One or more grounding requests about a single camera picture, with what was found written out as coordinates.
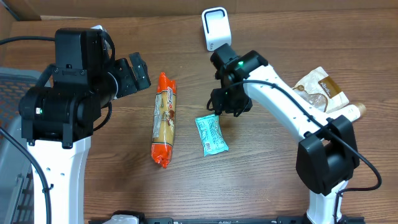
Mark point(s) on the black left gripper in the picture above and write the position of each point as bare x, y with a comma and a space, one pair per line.
130, 82

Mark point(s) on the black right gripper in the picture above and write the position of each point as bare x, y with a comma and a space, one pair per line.
223, 106

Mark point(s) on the teal snack wrapper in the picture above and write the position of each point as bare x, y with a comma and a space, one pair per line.
210, 134

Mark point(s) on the orange biscuit packet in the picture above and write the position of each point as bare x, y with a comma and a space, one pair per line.
163, 133

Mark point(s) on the brown Pantree snack pouch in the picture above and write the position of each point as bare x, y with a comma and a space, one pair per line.
319, 89

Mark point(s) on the white tube gold cap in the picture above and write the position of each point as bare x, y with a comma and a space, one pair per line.
351, 112

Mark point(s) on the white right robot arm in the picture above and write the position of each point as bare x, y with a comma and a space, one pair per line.
326, 156

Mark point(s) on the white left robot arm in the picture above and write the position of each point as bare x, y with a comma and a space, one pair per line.
58, 116

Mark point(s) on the white barcode scanner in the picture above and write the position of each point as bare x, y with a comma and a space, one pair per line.
216, 28

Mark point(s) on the grey plastic shopping basket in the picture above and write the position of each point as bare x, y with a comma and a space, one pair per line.
17, 176

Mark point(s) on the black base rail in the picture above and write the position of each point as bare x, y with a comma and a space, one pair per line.
139, 217

